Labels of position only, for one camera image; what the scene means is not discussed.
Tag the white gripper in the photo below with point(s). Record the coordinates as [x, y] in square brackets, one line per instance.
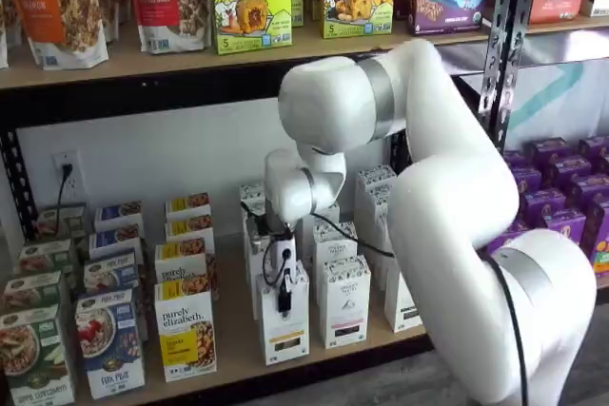
[290, 263]

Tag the white box yellow strip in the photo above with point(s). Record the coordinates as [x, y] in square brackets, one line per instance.
[249, 192]
[254, 258]
[285, 339]
[249, 210]

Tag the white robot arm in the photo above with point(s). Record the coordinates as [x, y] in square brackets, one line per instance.
[452, 197]

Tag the wooden shelf board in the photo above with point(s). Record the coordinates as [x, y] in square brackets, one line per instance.
[233, 330]
[561, 28]
[143, 68]

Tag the purely elizabeth yellow box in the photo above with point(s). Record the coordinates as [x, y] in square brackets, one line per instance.
[188, 227]
[188, 204]
[178, 263]
[183, 330]

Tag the white box green strip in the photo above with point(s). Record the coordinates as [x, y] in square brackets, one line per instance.
[376, 175]
[399, 311]
[378, 197]
[378, 230]

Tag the blue flax plus box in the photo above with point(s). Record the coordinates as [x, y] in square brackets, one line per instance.
[109, 270]
[116, 213]
[114, 239]
[109, 349]

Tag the green oatmeal box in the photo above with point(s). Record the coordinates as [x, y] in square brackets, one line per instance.
[45, 256]
[33, 358]
[28, 289]
[71, 220]

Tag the purple Annie's box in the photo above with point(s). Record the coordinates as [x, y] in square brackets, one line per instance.
[595, 147]
[523, 173]
[547, 204]
[552, 151]
[563, 225]
[568, 170]
[590, 185]
[509, 235]
[597, 225]

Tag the orange green snack box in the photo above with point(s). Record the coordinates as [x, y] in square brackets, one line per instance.
[600, 258]

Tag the pale backing sheet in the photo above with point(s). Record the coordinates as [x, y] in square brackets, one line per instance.
[561, 92]

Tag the orange label granola bag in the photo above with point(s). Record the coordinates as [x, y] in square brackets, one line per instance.
[57, 21]

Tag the blue label granola bag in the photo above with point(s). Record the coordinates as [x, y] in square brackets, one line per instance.
[3, 21]

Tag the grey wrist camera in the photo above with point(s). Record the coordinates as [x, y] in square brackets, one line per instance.
[257, 227]

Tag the white wall outlet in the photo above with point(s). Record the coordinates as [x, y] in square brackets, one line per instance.
[76, 187]

